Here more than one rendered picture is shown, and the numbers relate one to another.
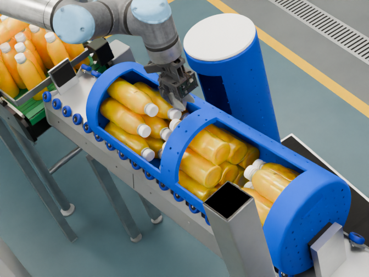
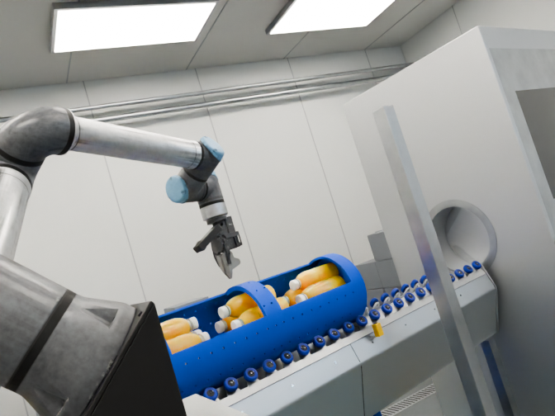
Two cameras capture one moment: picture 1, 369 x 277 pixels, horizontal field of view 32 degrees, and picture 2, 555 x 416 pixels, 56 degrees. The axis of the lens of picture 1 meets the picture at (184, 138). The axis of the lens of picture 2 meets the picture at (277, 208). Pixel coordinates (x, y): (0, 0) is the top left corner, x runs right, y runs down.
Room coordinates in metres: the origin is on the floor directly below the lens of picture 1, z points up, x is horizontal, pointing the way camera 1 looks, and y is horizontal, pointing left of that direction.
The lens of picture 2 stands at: (1.50, 1.77, 1.31)
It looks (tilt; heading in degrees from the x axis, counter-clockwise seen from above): 5 degrees up; 259
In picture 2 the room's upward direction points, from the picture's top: 17 degrees counter-clockwise
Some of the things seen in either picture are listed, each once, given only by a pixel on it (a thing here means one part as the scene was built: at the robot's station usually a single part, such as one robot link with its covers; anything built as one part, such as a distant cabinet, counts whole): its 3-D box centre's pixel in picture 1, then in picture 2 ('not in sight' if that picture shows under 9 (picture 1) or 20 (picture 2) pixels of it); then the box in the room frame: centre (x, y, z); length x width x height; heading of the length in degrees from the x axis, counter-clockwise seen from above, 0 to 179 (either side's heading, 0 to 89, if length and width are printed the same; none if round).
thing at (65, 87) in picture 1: (65, 77); not in sight; (2.11, 0.36, 0.99); 0.10 x 0.02 x 0.12; 117
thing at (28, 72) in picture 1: (31, 77); not in sight; (2.18, 0.50, 1.00); 0.07 x 0.07 x 0.19
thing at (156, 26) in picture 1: (154, 21); (206, 189); (1.35, -0.03, 1.58); 0.10 x 0.09 x 0.12; 49
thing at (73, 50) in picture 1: (73, 46); not in sight; (2.28, 0.30, 1.00); 0.07 x 0.07 x 0.19
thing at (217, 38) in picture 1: (219, 36); not in sight; (1.95, -0.26, 1.03); 0.28 x 0.28 x 0.01
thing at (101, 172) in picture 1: (116, 199); not in sight; (2.02, 0.40, 0.31); 0.06 x 0.06 x 0.63; 27
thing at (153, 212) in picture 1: (138, 180); not in sight; (2.08, 0.27, 0.31); 0.06 x 0.06 x 0.63; 27
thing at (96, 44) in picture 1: (100, 53); not in sight; (2.24, 0.21, 0.95); 0.10 x 0.07 x 0.10; 117
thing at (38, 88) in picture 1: (56, 75); not in sight; (2.18, 0.40, 0.96); 0.40 x 0.01 x 0.03; 117
